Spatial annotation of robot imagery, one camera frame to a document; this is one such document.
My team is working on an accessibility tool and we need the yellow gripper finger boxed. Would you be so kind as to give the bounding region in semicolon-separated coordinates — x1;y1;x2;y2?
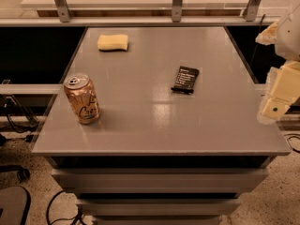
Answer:
255;22;278;46
257;61;300;125

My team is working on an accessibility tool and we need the black rxbar chocolate wrapper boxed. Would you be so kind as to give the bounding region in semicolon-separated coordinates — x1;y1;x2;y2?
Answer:
171;67;200;94

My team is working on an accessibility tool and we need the yellow sponge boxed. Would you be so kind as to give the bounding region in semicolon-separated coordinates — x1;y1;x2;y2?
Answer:
97;35;128;51

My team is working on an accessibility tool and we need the grey drawer cabinet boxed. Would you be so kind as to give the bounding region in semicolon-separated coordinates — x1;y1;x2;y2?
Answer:
46;155;276;225

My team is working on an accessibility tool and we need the orange La Croix can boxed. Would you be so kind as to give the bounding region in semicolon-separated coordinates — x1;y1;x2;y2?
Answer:
64;73;100;125

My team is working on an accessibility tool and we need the dark office chair base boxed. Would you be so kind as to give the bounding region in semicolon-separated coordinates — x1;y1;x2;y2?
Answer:
0;165;31;225

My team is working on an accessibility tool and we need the metal railing bracket right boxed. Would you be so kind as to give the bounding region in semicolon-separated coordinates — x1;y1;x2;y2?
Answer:
243;0;262;22

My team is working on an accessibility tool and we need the metal railing bracket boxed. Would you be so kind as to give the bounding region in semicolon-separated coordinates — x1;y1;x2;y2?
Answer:
172;0;183;23
54;0;71;23
243;0;262;22

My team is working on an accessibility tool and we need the black cable right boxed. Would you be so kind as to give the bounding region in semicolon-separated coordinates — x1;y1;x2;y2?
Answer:
283;132;300;155

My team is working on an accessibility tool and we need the metal railing bracket middle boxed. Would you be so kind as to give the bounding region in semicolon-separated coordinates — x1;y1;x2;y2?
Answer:
172;0;183;23

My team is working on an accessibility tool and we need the metal railing bracket left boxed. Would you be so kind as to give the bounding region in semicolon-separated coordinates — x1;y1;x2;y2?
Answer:
54;0;71;23

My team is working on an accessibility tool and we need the black floor cable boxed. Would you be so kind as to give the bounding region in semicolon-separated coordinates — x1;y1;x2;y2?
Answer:
45;189;87;225

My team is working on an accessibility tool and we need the black cables left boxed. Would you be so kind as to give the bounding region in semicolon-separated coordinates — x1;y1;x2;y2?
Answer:
0;94;40;143

